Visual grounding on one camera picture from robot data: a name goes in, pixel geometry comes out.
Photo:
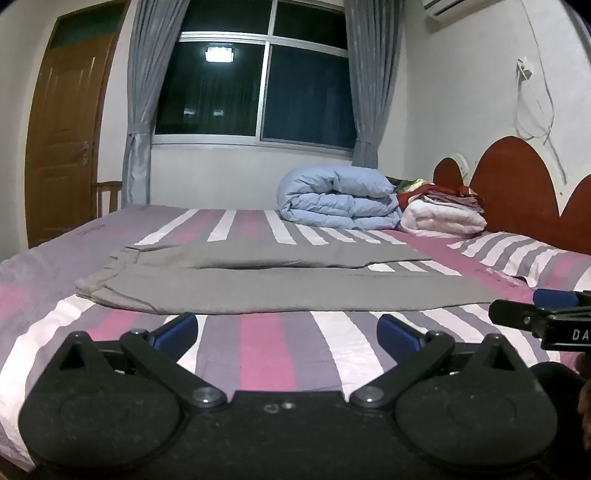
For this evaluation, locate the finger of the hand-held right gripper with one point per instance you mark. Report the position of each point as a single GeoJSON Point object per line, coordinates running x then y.
{"type": "Point", "coordinates": [515, 314]}
{"type": "Point", "coordinates": [556, 298]}

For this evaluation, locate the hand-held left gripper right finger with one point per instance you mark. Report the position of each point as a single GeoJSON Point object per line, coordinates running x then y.
{"type": "Point", "coordinates": [398, 336]}

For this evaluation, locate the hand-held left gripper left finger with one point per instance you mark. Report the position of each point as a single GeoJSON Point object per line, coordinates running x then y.
{"type": "Point", "coordinates": [178, 331]}

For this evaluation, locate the grey pants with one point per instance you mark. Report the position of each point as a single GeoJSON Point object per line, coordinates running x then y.
{"type": "Point", "coordinates": [286, 290]}

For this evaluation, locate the striped pillow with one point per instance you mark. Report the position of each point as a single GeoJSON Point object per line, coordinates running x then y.
{"type": "Point", "coordinates": [517, 258]}

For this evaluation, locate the striped pink bed sheet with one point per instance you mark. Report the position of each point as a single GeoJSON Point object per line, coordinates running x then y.
{"type": "Point", "coordinates": [286, 350]}

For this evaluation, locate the brown wooden headboard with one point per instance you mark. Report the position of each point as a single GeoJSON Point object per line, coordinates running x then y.
{"type": "Point", "coordinates": [517, 189]}

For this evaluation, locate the white folded quilt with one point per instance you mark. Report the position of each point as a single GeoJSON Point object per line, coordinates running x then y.
{"type": "Point", "coordinates": [438, 220]}

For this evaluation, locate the stack of red clothes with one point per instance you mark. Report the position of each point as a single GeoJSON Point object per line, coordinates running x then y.
{"type": "Point", "coordinates": [443, 194]}

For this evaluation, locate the light blue folded duvet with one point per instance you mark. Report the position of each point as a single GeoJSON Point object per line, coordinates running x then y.
{"type": "Point", "coordinates": [337, 198]}

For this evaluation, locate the wooden chair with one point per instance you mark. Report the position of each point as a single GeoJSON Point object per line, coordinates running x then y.
{"type": "Point", "coordinates": [108, 196]}

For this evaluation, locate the brown wooden door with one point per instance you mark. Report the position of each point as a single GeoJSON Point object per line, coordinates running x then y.
{"type": "Point", "coordinates": [69, 138]}

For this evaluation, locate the grey curtain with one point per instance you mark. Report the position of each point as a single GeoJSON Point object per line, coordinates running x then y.
{"type": "Point", "coordinates": [147, 92]}
{"type": "Point", "coordinates": [371, 83]}

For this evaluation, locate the sliding glass window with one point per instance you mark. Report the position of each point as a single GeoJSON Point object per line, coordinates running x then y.
{"type": "Point", "coordinates": [304, 87]}

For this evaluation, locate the white air conditioner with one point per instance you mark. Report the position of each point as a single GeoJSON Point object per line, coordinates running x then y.
{"type": "Point", "coordinates": [441, 5]}

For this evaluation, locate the white wall socket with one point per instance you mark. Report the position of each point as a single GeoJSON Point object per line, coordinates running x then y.
{"type": "Point", "coordinates": [525, 68]}

